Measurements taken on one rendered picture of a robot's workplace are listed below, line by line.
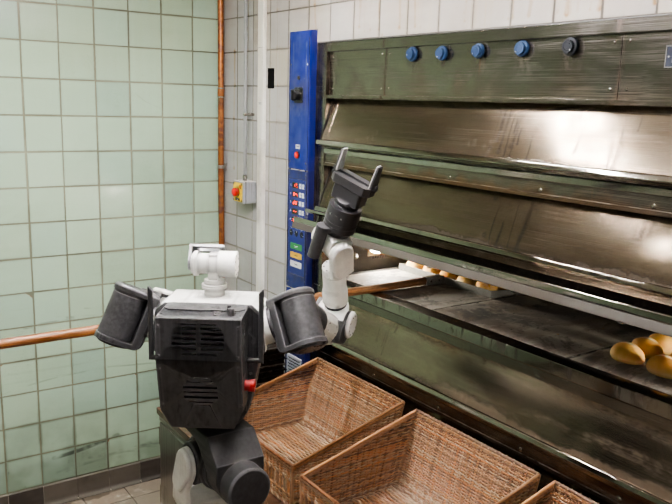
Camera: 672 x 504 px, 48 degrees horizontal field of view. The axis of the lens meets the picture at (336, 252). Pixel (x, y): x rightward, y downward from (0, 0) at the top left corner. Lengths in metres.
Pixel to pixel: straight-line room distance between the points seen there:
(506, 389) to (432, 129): 0.86
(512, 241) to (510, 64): 0.51
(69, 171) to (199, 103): 0.69
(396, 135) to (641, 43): 0.94
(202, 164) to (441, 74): 1.60
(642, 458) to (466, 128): 1.07
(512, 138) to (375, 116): 0.67
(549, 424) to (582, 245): 0.53
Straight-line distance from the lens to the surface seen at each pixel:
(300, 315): 1.86
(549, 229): 2.20
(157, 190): 3.69
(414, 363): 2.69
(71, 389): 3.78
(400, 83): 2.68
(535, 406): 2.34
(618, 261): 2.06
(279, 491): 2.65
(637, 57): 2.06
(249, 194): 3.50
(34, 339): 2.36
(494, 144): 2.32
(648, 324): 1.87
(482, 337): 2.43
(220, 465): 1.90
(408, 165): 2.62
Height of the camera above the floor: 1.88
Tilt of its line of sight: 11 degrees down
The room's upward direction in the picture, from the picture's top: 2 degrees clockwise
